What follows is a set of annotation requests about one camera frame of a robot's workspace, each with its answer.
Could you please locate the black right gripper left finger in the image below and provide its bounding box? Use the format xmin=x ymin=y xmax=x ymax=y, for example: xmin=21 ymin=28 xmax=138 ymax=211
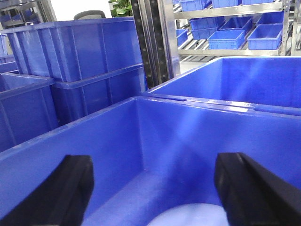
xmin=0 ymin=155 xmax=95 ymax=226

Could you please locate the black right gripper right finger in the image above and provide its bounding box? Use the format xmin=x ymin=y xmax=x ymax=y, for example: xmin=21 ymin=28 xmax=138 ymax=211
xmin=214 ymin=152 xmax=301 ymax=226

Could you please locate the light blue round tray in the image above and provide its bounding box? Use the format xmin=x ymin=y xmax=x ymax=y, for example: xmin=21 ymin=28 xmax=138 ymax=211
xmin=148 ymin=203 xmax=229 ymax=226

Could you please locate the blue bin holding tray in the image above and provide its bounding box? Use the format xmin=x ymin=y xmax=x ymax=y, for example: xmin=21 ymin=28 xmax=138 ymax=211
xmin=0 ymin=97 xmax=301 ymax=226

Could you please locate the small blue shelf bin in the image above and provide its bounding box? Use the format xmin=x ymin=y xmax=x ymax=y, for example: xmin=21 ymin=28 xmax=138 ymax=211
xmin=207 ymin=30 xmax=245 ymax=49
xmin=247 ymin=24 xmax=283 ymax=50

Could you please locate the metal roller shelf rack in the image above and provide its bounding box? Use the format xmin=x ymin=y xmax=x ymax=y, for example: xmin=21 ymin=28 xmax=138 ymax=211
xmin=173 ymin=0 xmax=301 ymax=59

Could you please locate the blue crate left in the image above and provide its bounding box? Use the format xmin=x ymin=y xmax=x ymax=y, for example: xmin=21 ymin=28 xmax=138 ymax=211
xmin=0 ymin=73 xmax=58 ymax=151

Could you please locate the stacked blue crate lower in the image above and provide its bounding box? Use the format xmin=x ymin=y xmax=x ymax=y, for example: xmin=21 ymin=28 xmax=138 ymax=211
xmin=51 ymin=64 xmax=147 ymax=125

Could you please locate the stacked blue crate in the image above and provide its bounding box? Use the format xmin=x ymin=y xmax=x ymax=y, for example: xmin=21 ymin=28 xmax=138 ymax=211
xmin=51 ymin=64 xmax=147 ymax=125
xmin=1 ymin=17 xmax=142 ymax=82

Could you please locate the blue bin behind right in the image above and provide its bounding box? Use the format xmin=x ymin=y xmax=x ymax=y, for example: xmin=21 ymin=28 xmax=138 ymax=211
xmin=143 ymin=56 xmax=301 ymax=116

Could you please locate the stacked blue crate upper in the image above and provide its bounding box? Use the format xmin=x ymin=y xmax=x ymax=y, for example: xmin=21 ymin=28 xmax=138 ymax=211
xmin=1 ymin=17 xmax=142 ymax=82

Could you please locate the green plant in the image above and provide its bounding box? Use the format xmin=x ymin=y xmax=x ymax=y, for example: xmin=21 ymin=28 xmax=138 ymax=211
xmin=108 ymin=0 xmax=133 ymax=17

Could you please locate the metal shelf upright post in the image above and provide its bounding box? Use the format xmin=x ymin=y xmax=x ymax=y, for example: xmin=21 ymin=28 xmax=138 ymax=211
xmin=131 ymin=0 xmax=180 ymax=89

